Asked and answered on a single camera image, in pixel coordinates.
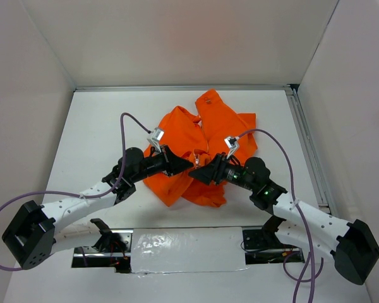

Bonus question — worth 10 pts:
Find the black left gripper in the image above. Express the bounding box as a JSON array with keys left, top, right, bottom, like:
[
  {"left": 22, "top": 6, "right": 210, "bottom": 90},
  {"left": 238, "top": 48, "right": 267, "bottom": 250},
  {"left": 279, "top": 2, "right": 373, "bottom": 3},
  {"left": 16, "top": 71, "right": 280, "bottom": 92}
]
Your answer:
[{"left": 131, "top": 144, "right": 193, "bottom": 183}]

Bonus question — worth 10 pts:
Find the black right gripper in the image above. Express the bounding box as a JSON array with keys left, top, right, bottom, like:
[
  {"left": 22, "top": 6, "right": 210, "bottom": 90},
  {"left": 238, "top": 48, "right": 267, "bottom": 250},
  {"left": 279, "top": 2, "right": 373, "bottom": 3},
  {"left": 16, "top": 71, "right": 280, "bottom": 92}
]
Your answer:
[{"left": 188, "top": 151, "right": 257, "bottom": 191}]

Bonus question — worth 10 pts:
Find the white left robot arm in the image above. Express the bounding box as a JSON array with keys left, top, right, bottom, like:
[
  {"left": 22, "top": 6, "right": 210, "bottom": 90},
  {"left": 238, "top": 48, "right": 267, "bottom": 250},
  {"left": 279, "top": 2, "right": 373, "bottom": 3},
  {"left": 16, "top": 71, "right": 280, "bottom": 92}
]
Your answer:
[{"left": 2, "top": 145, "right": 193, "bottom": 270}]

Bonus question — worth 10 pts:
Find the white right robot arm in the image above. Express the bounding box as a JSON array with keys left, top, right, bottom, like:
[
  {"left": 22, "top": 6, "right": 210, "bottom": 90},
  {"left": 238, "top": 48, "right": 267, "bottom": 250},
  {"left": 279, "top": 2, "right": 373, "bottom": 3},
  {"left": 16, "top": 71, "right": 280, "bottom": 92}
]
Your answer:
[{"left": 189, "top": 154, "right": 379, "bottom": 285}]

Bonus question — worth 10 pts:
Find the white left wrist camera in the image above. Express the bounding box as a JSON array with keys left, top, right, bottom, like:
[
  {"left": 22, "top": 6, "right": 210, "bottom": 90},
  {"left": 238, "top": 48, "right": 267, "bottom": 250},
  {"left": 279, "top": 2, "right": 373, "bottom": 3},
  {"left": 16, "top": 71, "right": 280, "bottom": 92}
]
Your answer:
[{"left": 147, "top": 128, "right": 164, "bottom": 152}]

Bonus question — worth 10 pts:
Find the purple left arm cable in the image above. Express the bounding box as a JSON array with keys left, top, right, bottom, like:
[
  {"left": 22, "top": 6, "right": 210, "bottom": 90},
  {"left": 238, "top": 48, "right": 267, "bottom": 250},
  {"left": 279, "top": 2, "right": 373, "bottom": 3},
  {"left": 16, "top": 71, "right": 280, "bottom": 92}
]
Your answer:
[{"left": 0, "top": 112, "right": 152, "bottom": 272}]

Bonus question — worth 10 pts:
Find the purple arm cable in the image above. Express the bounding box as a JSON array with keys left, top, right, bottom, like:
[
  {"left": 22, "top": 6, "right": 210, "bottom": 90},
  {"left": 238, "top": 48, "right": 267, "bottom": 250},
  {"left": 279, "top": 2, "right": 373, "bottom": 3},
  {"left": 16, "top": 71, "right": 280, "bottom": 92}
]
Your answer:
[
  {"left": 0, "top": 112, "right": 152, "bottom": 272},
  {"left": 238, "top": 128, "right": 323, "bottom": 303}
]

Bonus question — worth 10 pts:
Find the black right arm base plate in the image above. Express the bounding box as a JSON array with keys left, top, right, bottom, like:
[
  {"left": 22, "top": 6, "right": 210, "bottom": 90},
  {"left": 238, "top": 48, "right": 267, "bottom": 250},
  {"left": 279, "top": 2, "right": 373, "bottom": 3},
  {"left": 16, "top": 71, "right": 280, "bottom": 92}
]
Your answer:
[{"left": 240, "top": 228, "right": 304, "bottom": 265}]

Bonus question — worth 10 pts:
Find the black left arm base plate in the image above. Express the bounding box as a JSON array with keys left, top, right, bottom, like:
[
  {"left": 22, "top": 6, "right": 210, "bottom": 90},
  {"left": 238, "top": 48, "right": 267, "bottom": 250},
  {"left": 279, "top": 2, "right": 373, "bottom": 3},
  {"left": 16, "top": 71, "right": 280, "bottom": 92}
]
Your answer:
[{"left": 71, "top": 229, "right": 133, "bottom": 273}]

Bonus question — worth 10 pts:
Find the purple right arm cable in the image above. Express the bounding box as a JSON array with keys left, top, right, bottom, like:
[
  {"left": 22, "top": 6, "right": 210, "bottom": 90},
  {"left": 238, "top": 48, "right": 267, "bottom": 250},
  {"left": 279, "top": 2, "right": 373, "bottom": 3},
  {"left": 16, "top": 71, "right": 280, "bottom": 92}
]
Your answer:
[{"left": 238, "top": 128, "right": 323, "bottom": 303}]

